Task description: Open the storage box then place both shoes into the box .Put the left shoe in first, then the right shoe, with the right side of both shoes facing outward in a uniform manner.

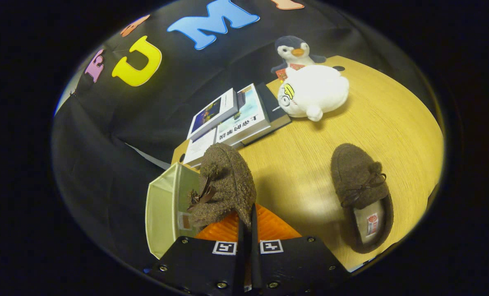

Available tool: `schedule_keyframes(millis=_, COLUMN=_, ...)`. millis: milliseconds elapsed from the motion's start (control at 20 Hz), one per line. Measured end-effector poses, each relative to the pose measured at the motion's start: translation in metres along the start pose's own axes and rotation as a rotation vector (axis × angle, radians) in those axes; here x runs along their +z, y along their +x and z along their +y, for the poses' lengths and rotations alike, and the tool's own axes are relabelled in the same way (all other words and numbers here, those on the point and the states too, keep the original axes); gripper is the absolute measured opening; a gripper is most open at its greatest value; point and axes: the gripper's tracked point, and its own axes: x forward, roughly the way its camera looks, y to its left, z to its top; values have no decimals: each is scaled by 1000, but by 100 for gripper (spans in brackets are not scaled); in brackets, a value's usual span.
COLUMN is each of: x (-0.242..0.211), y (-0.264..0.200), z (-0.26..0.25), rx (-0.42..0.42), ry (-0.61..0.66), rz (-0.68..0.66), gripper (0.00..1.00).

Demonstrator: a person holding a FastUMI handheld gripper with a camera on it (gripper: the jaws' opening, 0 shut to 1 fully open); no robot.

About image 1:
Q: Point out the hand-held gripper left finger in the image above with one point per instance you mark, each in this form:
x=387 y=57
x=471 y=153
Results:
x=241 y=255

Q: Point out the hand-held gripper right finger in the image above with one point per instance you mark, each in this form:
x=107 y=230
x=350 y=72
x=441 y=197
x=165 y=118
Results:
x=255 y=255

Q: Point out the brown fuzzy slipper shoe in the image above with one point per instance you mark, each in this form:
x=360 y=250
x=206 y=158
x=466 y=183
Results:
x=351 y=168
x=228 y=181

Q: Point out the green fabric storage box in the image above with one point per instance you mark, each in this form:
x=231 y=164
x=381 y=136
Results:
x=162 y=205

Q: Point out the thin white booklet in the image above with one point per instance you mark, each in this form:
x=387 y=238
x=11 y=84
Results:
x=199 y=148

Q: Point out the thick white cover book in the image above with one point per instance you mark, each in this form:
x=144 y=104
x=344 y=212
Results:
x=244 y=119

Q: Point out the small book with blue cover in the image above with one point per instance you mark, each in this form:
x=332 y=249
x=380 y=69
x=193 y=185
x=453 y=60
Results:
x=211 y=113

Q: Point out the black hardcover book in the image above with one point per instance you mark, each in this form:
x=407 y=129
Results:
x=274 y=109

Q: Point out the black backdrop cloth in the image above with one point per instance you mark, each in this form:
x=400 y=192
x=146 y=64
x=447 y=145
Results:
x=104 y=144

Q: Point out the white seal plush toy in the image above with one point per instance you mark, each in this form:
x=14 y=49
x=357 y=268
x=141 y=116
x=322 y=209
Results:
x=318 y=90

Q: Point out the penguin plush toy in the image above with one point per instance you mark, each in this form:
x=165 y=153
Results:
x=296 y=45

